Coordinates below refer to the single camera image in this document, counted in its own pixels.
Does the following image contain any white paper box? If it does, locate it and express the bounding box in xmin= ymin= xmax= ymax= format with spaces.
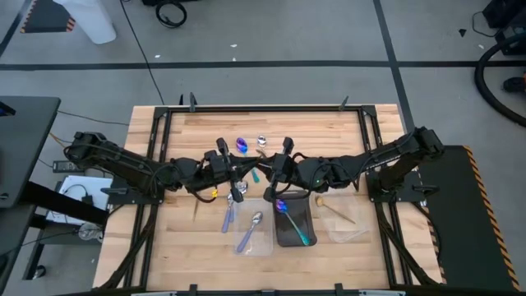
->
xmin=44 ymin=175 xmax=114 ymax=226

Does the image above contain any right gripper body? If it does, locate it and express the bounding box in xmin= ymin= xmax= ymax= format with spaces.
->
xmin=282 ymin=155 xmax=312 ymax=191

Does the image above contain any thin black cable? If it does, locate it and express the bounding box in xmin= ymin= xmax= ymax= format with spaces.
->
xmin=57 ymin=109 xmax=131 ymax=127

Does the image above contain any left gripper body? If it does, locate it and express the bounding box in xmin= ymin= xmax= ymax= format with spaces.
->
xmin=202 ymin=149 xmax=232 ymax=188

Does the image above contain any black power adapter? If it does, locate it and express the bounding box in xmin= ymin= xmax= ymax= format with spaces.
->
xmin=52 ymin=160 xmax=85 ymax=173

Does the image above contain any large black orange striped mat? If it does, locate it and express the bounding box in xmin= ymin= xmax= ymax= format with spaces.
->
xmin=418 ymin=144 xmax=523 ymax=293

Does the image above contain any long black floor cable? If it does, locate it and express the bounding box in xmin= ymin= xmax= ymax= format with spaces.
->
xmin=118 ymin=0 xmax=166 ymax=106

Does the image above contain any yellow cable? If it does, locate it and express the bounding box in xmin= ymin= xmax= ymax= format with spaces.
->
xmin=48 ymin=131 xmax=75 ymax=149

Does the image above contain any black equipment box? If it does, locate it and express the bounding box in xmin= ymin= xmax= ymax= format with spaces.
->
xmin=482 ymin=0 xmax=526 ymax=57

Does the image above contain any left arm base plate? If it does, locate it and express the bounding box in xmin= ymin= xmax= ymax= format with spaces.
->
xmin=100 ymin=176 xmax=165 ymax=206

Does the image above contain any thick black hose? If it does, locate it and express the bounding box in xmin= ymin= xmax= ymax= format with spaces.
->
xmin=474 ymin=35 xmax=526 ymax=128

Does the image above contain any gold spoon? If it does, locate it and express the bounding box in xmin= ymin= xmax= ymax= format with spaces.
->
xmin=314 ymin=196 xmax=357 ymax=225

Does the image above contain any white column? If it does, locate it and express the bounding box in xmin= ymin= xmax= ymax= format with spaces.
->
xmin=52 ymin=0 xmax=118 ymax=45

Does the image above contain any dark grey plastic bin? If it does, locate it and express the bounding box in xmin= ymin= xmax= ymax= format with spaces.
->
xmin=274 ymin=188 xmax=318 ymax=247

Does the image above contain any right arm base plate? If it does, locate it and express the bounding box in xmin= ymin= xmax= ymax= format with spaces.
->
xmin=365 ymin=170 xmax=440 ymax=203

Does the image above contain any black table frame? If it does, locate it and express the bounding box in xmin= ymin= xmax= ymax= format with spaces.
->
xmin=96 ymin=104 xmax=443 ymax=296

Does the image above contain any iridescent rainbow spoon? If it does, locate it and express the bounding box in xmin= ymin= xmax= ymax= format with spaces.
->
xmin=275 ymin=199 xmax=311 ymax=247
xmin=235 ymin=137 xmax=261 ymax=184

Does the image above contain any black desk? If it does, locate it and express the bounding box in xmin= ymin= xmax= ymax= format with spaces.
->
xmin=0 ymin=96 xmax=62 ymax=209

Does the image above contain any small black floor object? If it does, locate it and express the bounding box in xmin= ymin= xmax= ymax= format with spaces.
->
xmin=503 ymin=76 xmax=526 ymax=94

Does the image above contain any coiled black cable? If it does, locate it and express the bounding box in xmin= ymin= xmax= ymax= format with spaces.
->
xmin=155 ymin=0 xmax=189 ymax=30

